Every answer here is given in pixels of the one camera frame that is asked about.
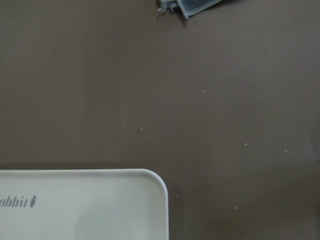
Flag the cream rabbit tray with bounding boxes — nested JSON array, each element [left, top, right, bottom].
[[0, 169, 170, 240]]

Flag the grey folded cloth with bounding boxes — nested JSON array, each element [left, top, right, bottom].
[[156, 0, 222, 20]]

